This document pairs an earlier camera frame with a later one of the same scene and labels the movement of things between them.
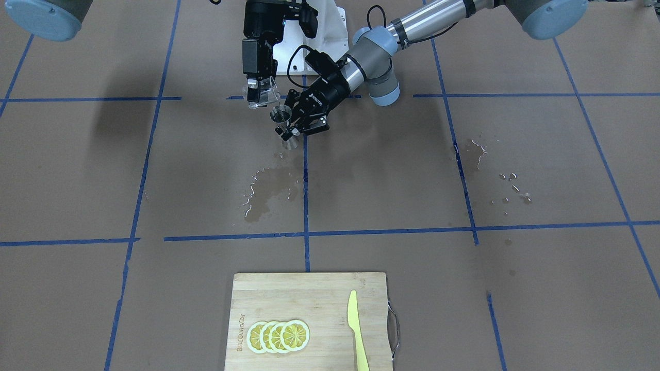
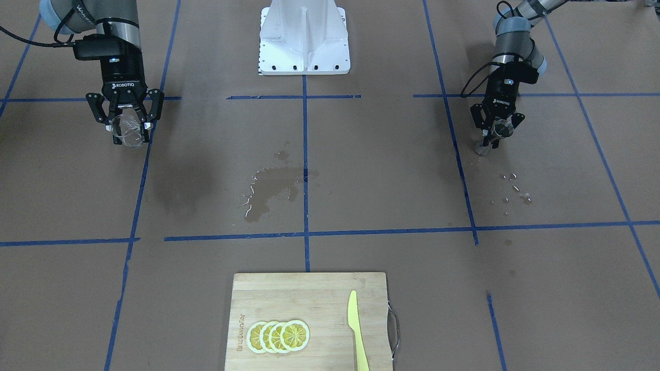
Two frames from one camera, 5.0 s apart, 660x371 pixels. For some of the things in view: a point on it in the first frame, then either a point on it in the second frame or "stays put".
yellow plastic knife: [354, 322] stays put
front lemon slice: [295, 335] stays put
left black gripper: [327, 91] -> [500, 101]
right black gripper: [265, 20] -> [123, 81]
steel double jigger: [282, 114] -> [501, 129]
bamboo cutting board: [319, 300] stays put
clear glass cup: [260, 94] -> [128, 129]
